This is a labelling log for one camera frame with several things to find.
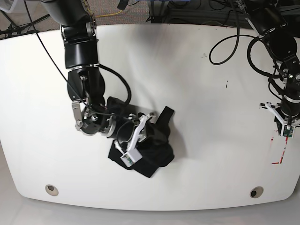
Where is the table grommet hole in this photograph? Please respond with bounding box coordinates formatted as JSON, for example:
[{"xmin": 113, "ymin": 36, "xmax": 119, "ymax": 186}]
[
  {"xmin": 250, "ymin": 186, "xmax": 264, "ymax": 199},
  {"xmin": 45, "ymin": 185, "xmax": 59, "ymax": 196}
]

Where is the black T-shirt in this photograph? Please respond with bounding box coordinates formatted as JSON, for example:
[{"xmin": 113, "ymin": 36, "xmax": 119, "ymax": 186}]
[{"xmin": 106, "ymin": 97, "xmax": 174, "ymax": 178}]

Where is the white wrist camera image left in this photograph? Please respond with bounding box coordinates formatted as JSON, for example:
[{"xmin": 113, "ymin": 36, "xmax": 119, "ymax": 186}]
[{"xmin": 113, "ymin": 112, "xmax": 155, "ymax": 167}]

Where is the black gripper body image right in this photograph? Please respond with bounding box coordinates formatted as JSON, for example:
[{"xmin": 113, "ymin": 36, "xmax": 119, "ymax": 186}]
[{"xmin": 280, "ymin": 95, "xmax": 300, "ymax": 119}]

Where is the red tape rectangle marking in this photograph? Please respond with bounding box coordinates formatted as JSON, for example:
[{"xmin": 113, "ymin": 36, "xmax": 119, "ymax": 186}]
[{"xmin": 270, "ymin": 135, "xmax": 288, "ymax": 165}]

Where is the right table grommet hole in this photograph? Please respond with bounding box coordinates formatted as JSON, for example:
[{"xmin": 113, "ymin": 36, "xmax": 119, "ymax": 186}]
[{"xmin": 250, "ymin": 186, "xmax": 264, "ymax": 199}]

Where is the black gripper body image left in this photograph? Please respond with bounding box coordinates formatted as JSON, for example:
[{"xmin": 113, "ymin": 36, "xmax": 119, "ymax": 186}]
[{"xmin": 106, "ymin": 113, "xmax": 150, "ymax": 143}]

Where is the yellow cable on floor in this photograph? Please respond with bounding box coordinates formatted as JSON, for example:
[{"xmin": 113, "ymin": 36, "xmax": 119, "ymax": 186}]
[{"xmin": 84, "ymin": 0, "xmax": 125, "ymax": 18}]

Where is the black tripod leg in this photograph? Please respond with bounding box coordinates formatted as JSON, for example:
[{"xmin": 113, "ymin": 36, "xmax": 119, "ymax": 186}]
[{"xmin": 0, "ymin": 14, "xmax": 51, "ymax": 39}]

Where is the left table grommet hole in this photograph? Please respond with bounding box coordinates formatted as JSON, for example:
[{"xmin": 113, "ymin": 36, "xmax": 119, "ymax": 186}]
[{"xmin": 45, "ymin": 185, "xmax": 59, "ymax": 196}]

